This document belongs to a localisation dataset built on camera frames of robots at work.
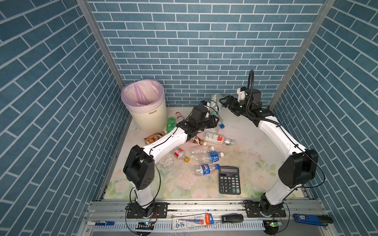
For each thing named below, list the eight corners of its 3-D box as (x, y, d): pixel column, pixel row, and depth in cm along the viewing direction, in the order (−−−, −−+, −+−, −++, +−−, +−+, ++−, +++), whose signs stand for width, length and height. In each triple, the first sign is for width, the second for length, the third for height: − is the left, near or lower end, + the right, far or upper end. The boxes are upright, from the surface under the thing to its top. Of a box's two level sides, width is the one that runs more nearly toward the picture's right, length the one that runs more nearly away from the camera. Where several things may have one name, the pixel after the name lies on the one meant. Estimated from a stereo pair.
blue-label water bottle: (199, 166, 91) (199, 162, 86) (197, 158, 94) (197, 153, 90) (223, 161, 93) (225, 157, 88) (221, 154, 97) (222, 149, 92)
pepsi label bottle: (196, 178, 86) (196, 174, 82) (194, 169, 89) (194, 165, 85) (219, 173, 88) (220, 169, 84) (216, 164, 91) (218, 161, 87)
